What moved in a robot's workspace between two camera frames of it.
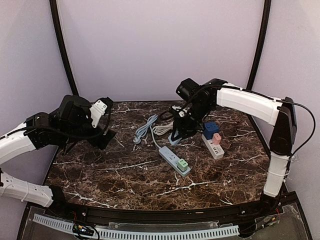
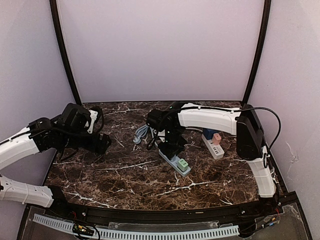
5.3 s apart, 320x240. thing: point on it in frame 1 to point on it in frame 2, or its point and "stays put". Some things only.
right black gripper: [185, 122] to [169, 146]
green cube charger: [182, 165] stays put
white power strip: [216, 151] stays put
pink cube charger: [216, 139] stays put
